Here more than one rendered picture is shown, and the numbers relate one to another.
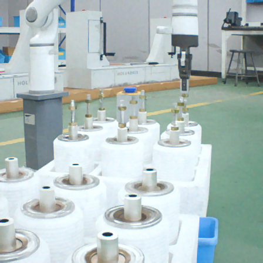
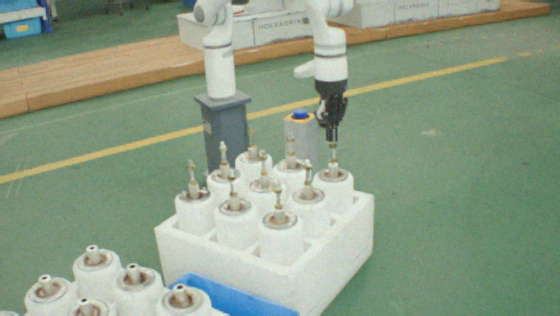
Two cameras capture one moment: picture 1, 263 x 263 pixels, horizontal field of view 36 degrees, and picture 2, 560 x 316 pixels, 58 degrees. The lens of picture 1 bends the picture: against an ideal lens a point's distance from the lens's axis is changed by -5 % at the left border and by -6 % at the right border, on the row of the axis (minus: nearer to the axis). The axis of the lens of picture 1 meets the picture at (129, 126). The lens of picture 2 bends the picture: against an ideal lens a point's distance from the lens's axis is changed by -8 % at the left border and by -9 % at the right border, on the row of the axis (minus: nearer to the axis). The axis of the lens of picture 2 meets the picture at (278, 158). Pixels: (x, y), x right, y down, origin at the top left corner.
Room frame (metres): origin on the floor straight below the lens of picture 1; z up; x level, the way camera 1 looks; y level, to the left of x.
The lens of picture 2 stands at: (-0.01, -0.47, 0.85)
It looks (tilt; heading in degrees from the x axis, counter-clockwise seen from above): 24 degrees down; 22
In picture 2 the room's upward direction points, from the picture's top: 4 degrees counter-clockwise
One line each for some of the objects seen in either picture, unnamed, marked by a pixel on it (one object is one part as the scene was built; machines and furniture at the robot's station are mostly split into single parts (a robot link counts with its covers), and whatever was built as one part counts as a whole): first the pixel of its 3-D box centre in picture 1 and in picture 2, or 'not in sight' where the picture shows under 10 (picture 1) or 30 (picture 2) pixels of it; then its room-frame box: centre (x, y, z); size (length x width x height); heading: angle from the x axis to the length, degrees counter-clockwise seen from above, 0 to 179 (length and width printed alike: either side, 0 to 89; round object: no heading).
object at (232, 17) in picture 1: (232, 18); not in sight; (5.55, -1.39, 0.87); 0.41 x 0.17 x 0.25; 139
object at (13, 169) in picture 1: (12, 168); (93, 255); (0.67, 0.20, 0.26); 0.02 x 0.02 x 0.03
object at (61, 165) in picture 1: (74, 175); (199, 228); (0.97, 0.13, 0.16); 0.10 x 0.10 x 0.18
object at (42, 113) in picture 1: (43, 132); (226, 139); (1.52, 0.32, 0.15); 0.15 x 0.15 x 0.30; 49
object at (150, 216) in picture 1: (132, 216); not in sight; (0.50, 0.00, 0.25); 0.08 x 0.08 x 0.01
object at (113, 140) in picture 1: (122, 140); (234, 207); (0.94, 0.02, 0.25); 0.08 x 0.08 x 0.01
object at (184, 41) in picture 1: (184, 49); (331, 93); (1.15, -0.15, 0.46); 0.08 x 0.08 x 0.09
